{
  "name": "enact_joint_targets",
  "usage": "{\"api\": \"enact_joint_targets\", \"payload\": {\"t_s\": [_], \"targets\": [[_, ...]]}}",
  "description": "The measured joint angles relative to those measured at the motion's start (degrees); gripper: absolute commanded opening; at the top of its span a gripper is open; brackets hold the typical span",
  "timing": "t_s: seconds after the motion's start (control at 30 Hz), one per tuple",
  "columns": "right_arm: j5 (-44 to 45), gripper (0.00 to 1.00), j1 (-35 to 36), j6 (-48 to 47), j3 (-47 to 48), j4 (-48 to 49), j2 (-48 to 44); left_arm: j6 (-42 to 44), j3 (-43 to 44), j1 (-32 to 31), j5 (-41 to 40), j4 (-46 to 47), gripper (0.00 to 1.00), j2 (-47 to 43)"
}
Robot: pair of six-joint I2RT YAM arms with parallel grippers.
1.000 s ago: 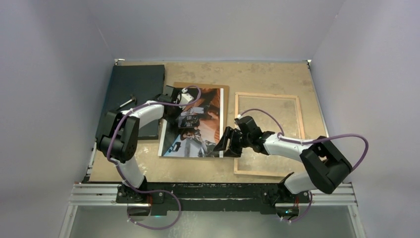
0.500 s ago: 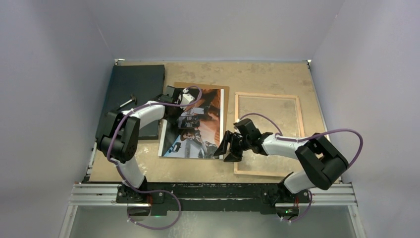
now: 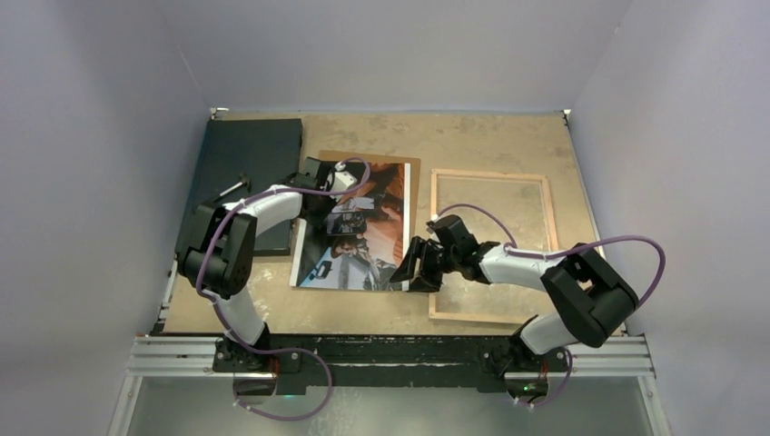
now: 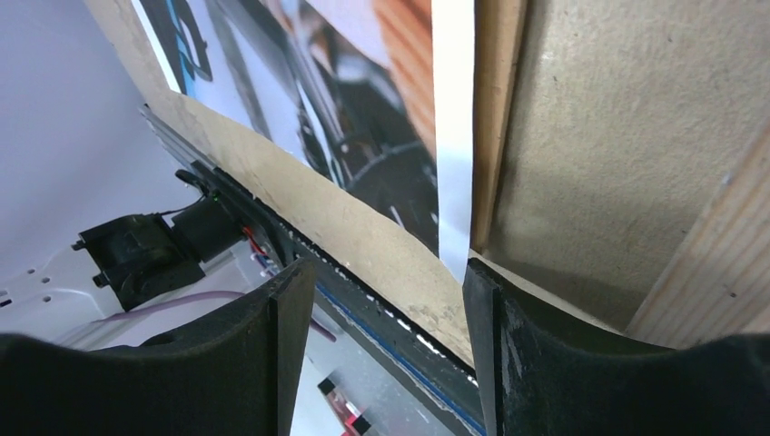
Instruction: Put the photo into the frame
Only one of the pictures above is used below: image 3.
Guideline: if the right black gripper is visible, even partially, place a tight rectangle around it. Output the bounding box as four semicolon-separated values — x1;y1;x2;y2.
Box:
390;235;459;293

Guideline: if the printed photo with white border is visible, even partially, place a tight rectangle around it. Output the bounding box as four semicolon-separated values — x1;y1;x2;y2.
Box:
289;162;412;292

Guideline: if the wooden picture frame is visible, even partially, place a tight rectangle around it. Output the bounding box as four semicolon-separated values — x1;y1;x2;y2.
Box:
428;169;560;327

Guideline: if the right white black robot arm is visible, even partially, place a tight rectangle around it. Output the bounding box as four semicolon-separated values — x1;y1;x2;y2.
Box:
390;214;640;370

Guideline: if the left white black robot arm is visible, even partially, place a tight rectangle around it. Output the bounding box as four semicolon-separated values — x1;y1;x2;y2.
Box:
176;156;371;372

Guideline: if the small black metal hammer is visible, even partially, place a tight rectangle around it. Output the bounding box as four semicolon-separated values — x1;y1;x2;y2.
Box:
202;173;252;204

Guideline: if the black flat box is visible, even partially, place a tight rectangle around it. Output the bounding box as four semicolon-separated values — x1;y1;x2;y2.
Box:
183;118;303;224

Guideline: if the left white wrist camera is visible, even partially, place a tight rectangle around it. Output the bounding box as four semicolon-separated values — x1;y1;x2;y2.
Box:
331;162;359;195

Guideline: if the brown frame backing board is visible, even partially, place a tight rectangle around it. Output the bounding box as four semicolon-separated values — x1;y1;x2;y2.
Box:
318;150;421;235

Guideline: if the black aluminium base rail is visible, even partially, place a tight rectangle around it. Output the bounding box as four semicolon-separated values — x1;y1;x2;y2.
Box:
128;334;655;400

